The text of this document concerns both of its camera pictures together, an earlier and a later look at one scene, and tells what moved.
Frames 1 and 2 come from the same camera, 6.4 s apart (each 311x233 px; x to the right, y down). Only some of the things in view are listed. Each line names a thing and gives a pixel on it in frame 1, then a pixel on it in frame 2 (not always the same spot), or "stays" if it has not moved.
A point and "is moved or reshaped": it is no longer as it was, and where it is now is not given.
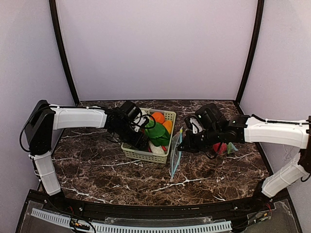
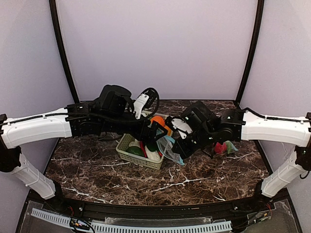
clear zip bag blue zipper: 226,148 stays
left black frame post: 55,19 stays
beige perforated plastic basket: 134,153 to 121,147
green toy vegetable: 230,148 stays
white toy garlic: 156,150 to 154,155
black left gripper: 140,141 to 150,130
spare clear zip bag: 175,154 is moved or reshaped
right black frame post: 254,51 stays
